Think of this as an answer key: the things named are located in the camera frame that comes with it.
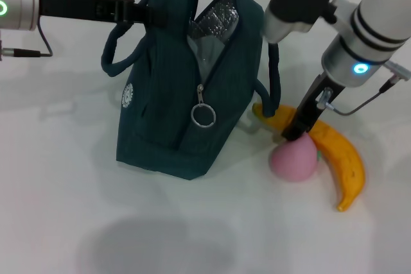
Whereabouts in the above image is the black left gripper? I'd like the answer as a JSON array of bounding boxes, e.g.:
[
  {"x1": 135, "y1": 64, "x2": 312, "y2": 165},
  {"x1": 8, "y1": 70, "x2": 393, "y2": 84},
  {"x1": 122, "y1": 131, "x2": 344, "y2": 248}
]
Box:
[{"x1": 37, "y1": 0, "x2": 170, "y2": 30}]

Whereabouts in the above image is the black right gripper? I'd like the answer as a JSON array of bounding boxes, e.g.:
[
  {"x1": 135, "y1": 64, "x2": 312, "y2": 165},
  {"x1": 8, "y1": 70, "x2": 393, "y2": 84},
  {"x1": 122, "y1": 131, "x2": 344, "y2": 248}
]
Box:
[{"x1": 281, "y1": 73, "x2": 346, "y2": 142}]

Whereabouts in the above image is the pink toy peach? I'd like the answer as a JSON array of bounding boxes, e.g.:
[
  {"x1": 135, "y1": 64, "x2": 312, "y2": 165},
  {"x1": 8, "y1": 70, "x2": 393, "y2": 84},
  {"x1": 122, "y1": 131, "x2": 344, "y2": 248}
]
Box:
[{"x1": 268, "y1": 134, "x2": 322, "y2": 184}]

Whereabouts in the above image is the yellow banana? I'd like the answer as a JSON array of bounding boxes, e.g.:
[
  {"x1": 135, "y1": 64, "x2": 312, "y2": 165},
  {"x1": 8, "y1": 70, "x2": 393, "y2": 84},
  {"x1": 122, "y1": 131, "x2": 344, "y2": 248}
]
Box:
[{"x1": 252, "y1": 103, "x2": 366, "y2": 213}]

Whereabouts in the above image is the dark teal lunch bag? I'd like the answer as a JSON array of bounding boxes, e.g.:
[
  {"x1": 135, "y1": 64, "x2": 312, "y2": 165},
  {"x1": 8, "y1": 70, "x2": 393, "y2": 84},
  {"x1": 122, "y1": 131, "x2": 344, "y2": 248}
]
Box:
[{"x1": 101, "y1": 0, "x2": 283, "y2": 181}]

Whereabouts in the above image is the metal zipper pull ring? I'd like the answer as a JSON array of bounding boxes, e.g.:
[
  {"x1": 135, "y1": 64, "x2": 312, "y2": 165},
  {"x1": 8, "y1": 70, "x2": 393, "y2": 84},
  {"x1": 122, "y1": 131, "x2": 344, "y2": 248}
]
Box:
[{"x1": 190, "y1": 83, "x2": 216, "y2": 129}]

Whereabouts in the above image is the grey right gripper cable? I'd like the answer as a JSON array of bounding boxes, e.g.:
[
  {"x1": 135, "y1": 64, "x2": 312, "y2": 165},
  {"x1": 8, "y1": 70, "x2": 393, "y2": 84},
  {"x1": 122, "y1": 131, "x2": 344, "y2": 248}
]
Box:
[{"x1": 316, "y1": 60, "x2": 411, "y2": 116}]

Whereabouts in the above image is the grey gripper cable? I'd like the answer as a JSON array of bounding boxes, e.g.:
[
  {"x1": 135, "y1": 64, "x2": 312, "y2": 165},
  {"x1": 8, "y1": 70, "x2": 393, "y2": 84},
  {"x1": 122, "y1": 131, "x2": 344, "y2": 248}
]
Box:
[
  {"x1": 0, "y1": 23, "x2": 54, "y2": 62},
  {"x1": 316, "y1": 60, "x2": 411, "y2": 116}
]

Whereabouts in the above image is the grey left gripper cable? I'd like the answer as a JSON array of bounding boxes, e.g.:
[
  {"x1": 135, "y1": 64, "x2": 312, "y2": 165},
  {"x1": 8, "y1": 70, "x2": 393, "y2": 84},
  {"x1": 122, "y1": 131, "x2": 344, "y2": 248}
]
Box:
[{"x1": 0, "y1": 23, "x2": 54, "y2": 62}]

